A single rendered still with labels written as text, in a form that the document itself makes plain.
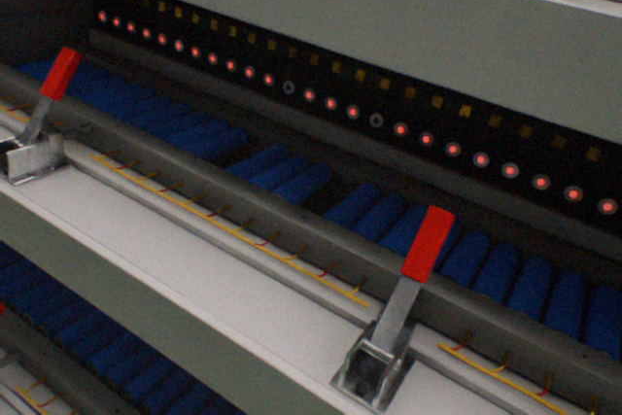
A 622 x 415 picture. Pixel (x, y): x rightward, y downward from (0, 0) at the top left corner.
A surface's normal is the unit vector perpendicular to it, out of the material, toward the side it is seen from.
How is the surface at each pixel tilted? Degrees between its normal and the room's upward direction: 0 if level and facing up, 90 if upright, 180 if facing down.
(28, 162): 90
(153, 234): 23
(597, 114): 113
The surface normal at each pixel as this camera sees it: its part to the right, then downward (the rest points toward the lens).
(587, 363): 0.16, -0.86
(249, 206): -0.52, 0.34
